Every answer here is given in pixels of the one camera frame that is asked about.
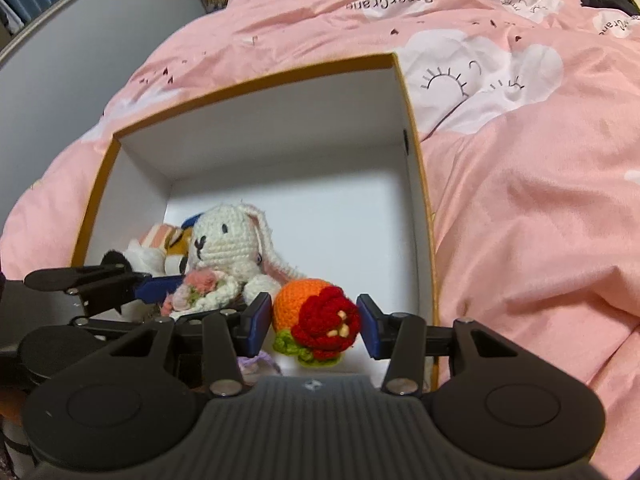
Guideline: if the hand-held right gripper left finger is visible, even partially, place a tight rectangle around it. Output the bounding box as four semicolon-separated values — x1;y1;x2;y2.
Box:
117;291;274;397

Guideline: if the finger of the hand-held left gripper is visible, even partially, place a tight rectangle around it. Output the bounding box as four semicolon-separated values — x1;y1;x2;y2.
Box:
69;310;173;333
24;263;177;307

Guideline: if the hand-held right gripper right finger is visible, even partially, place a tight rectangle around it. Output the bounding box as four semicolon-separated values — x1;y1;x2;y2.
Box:
356;294;538;395

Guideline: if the orange crochet ball red flower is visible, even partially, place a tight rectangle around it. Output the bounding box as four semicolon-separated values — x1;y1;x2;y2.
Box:
272;278;362;365

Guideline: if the white crochet bunny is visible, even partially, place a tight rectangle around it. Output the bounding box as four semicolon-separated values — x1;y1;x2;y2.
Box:
170;202;306;317

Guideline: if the orange cardboard box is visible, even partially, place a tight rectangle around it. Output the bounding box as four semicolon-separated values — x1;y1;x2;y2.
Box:
70;51;441;391

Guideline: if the black and white plush toy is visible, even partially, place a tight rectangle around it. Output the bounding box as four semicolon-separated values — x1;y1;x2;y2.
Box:
101;240;167;278

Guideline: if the orange striped plush toy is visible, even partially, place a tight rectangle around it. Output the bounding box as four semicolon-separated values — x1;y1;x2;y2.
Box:
164;227;195;275

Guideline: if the lavender crochet item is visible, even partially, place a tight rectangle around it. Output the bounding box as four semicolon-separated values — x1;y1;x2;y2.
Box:
237;352;282;377

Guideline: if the pink striped plush toy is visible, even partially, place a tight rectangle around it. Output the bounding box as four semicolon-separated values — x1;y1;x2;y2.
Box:
137;223;184;252

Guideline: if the pink printed blanket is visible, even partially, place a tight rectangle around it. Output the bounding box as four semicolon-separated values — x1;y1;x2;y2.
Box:
0;0;640;480

